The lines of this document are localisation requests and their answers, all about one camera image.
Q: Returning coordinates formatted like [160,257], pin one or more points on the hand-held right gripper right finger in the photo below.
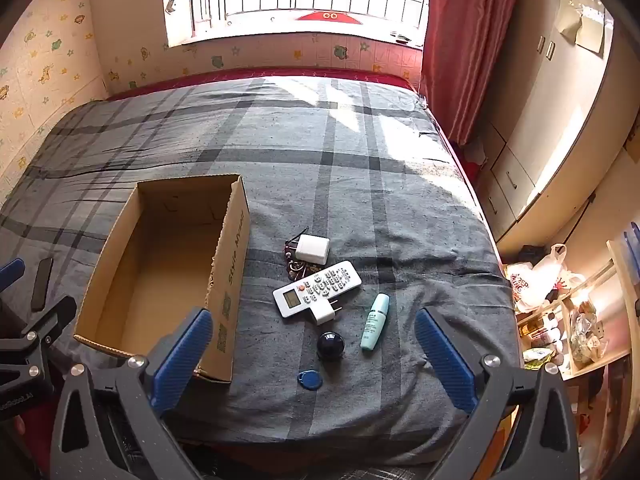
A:
[445,360]

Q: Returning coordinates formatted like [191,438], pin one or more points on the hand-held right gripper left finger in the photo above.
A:
[180,360]

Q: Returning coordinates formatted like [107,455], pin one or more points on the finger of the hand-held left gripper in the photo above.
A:
[10,273]
[52,317]

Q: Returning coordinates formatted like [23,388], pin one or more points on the teal cosmetic bottle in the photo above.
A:
[374,325]

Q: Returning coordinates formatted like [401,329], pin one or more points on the brown cardboard box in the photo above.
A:
[150,270]

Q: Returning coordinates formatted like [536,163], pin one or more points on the black round-top jar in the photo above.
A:
[331,346]

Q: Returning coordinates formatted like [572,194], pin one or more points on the small white plug adapter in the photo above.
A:
[324,314]

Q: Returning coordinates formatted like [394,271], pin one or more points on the large white charger block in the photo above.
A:
[312,249]

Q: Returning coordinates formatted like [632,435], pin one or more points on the black phone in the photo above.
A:
[42,285]

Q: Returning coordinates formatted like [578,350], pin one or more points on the green snack packet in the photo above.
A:
[537,356]

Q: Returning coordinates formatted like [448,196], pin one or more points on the white red-print plastic bag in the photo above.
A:
[540,280]

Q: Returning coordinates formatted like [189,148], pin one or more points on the blue key fob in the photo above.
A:
[305,377]

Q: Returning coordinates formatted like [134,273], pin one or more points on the white remote control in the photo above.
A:
[295,300]

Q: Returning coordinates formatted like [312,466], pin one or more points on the person's plaid trousers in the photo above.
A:
[380,472]

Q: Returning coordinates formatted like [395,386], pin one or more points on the dark cloth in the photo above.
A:
[530,254]

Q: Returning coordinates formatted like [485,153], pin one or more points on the clear plastic bag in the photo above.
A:
[587,332]

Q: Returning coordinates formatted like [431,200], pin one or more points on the wooden shelf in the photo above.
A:
[620,270]

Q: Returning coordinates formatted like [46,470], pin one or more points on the grey plaid bedsheet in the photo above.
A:
[350,185]

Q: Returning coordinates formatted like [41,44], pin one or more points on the cream wardrobe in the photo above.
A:
[550,135]

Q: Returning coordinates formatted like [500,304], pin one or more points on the red curtain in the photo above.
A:
[470,50]

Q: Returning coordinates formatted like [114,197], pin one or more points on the red mattress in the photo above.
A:
[300,71]

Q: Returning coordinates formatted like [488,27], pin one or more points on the red window decoration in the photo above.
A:
[330,16]

